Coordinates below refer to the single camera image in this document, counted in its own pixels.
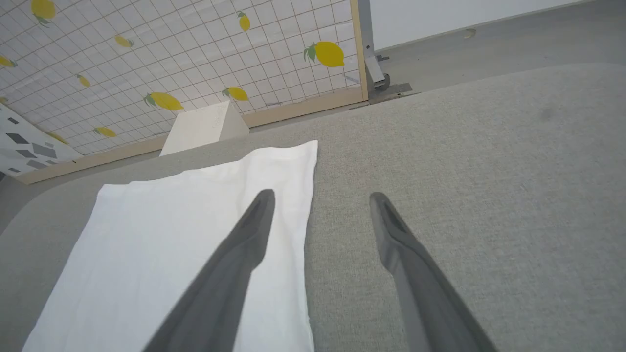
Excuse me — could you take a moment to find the lemon print tile partition panel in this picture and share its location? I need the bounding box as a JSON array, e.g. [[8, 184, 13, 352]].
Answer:
[[0, 0, 370, 185]]

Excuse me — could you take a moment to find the white box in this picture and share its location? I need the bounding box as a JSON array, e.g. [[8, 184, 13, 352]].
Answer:
[[159, 100, 250, 157]]

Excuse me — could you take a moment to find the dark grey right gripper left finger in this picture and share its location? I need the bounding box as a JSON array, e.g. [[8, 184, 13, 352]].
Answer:
[[143, 189, 276, 352]]

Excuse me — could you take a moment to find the grey fabric sofa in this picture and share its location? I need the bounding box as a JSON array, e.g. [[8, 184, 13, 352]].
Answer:
[[0, 63, 626, 352]]

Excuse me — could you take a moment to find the white garment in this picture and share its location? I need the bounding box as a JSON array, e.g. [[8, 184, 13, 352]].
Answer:
[[22, 140, 319, 352]]

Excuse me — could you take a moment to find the grey metal partition stand foot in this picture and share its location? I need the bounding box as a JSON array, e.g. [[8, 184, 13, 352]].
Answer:
[[357, 0, 414, 104]]

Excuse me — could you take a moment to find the white panel grey diamond print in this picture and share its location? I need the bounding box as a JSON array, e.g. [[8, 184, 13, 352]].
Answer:
[[0, 103, 84, 178]]

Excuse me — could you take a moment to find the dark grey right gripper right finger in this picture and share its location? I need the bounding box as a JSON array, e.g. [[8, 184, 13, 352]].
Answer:
[[369, 192, 497, 352]]

